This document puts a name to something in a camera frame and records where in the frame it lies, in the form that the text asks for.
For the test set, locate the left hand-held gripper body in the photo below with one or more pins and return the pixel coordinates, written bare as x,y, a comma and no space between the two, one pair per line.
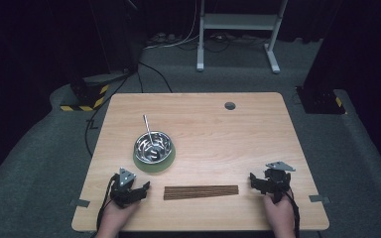
122,190

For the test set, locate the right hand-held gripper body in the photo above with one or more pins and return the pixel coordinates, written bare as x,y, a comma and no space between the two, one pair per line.
278,181

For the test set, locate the row of brown wooden chopsticks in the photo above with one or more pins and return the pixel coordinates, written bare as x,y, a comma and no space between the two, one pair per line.
201,192

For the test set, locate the person's left hand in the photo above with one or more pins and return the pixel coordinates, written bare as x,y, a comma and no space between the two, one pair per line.
115,216

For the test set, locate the person's right hand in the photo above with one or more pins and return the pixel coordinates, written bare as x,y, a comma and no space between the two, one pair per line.
279,216

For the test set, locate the metal bowl on green base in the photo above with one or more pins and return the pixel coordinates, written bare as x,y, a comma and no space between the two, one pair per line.
152,167

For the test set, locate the grey tape piece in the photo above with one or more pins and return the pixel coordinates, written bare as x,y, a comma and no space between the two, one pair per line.
319,199
80,203

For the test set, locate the metal spoon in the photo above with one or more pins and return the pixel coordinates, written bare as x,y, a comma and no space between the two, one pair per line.
147,127

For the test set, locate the dark round table grommet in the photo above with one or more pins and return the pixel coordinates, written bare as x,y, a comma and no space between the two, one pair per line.
229,106

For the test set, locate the black yellow striped stand base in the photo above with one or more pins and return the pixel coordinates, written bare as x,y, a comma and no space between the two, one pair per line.
86,95

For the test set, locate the power strip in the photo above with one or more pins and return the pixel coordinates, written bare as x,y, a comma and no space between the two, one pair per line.
162,38

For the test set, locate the white metal stand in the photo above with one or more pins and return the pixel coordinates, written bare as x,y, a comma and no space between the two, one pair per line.
239,21

